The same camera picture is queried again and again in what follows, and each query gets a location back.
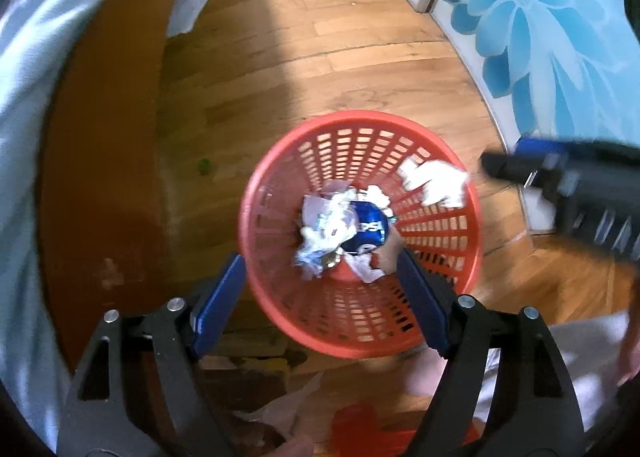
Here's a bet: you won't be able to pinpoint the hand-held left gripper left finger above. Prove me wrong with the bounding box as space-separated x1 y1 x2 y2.
57 252 247 457

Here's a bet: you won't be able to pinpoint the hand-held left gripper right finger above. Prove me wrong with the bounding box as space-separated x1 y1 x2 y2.
396 247 587 457

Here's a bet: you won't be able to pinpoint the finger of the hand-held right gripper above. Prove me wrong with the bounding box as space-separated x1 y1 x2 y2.
479 136 572 186

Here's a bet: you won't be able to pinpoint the red plastic basket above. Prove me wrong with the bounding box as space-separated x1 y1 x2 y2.
238 110 484 358

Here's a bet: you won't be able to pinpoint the small white paper scrap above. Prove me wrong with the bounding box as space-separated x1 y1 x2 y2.
347 252 387 284

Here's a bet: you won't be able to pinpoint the white tissue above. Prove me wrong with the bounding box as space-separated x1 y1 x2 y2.
398 159 473 210

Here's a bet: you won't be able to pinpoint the crushed blue drink can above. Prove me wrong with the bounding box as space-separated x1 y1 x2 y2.
345 199 393 256

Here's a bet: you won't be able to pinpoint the blue clear plastic wrapper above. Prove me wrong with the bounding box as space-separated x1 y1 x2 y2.
292 189 362 280

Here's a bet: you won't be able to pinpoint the person's left hand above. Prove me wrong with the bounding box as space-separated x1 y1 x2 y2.
271 434 316 457

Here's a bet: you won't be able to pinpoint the person's leg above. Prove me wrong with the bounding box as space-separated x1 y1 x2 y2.
404 344 453 400

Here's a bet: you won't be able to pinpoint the crumpled white paper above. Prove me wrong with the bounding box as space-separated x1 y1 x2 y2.
234 371 327 440

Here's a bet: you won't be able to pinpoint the floral sliding wardrobe door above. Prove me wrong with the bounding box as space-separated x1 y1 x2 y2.
350 0 640 235

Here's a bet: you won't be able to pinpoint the red plastic object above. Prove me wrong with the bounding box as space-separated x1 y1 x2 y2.
331 401 483 457

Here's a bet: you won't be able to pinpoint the person's white shorts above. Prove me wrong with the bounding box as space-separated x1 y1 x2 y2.
472 309 637 440

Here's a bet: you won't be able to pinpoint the white paper sheet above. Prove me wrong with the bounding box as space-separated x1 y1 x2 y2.
165 0 216 39

